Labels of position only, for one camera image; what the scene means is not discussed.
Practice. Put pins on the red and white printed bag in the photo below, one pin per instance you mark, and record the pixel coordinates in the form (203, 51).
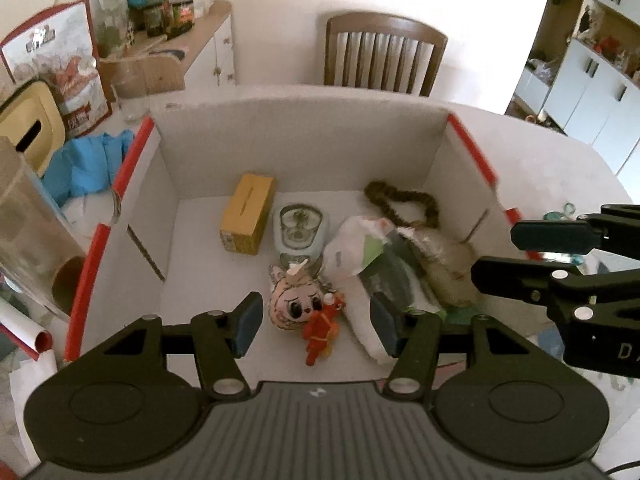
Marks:
(70, 70)

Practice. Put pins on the white paper roll red end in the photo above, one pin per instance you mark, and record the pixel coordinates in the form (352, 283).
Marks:
(25, 332)

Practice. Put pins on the yellow cardboard box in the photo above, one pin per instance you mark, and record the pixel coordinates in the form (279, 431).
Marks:
(247, 215)

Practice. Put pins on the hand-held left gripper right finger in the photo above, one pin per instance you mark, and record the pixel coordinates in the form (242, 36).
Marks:
(385, 327)

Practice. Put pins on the red toy figure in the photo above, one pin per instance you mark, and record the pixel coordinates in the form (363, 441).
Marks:
(322, 330)

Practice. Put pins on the round tin with green pattern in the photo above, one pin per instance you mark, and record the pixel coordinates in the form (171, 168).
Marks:
(298, 230)

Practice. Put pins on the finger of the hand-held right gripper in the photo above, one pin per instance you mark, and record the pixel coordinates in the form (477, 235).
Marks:
(520, 277)
(555, 235)

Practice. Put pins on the white sideboard with wooden top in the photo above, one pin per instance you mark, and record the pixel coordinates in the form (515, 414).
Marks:
(200, 55)

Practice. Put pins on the clear packet of dark bits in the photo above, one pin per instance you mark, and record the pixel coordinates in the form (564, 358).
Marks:
(395, 275)

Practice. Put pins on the brown-haired grinning face doll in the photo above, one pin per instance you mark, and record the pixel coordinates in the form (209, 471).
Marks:
(450, 270)

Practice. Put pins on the blue cloth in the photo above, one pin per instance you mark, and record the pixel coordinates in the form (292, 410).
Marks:
(85, 165)

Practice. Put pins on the white plastic bag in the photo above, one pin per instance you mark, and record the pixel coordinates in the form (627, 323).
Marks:
(350, 255)

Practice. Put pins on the red and white cardboard box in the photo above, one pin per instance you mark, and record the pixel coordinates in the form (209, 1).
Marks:
(310, 150)

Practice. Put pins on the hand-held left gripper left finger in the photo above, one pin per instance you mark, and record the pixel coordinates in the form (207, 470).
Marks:
(248, 322)

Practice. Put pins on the clear drinking glass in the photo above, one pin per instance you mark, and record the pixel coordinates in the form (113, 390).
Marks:
(131, 92)

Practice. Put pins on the white and wood wall cabinet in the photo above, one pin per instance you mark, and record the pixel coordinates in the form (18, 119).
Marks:
(585, 80)

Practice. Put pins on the brown wooden slatted chair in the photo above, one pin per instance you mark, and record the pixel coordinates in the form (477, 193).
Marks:
(385, 50)

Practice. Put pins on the cream tissue box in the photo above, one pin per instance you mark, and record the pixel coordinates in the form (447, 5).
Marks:
(35, 125)

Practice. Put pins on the dark jar with label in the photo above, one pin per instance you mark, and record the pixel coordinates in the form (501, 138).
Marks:
(182, 15)
(152, 20)

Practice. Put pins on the large glass jar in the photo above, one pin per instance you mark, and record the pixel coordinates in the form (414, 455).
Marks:
(111, 20)

